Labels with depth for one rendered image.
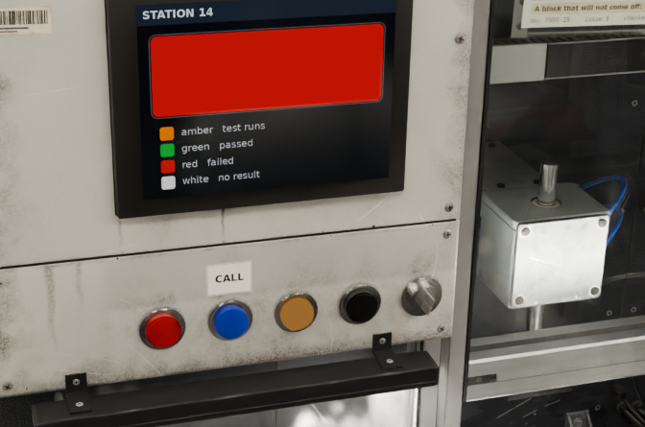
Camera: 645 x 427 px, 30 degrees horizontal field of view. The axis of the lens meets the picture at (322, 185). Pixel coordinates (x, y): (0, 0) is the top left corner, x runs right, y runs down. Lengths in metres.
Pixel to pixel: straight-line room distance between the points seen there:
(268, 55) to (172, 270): 0.21
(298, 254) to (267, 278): 0.03
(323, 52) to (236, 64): 0.07
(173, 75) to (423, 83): 0.22
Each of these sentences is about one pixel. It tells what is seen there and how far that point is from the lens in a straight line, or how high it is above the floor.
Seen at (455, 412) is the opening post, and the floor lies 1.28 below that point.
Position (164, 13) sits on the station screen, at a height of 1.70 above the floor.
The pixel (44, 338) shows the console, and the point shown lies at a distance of 1.05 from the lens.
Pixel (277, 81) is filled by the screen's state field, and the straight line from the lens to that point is 0.97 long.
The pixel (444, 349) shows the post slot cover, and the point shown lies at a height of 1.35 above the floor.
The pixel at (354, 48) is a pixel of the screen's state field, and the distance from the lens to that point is 0.98.
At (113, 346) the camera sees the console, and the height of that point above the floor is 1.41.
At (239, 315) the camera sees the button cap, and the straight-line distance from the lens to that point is 1.06.
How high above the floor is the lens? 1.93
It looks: 22 degrees down
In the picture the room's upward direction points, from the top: 1 degrees clockwise
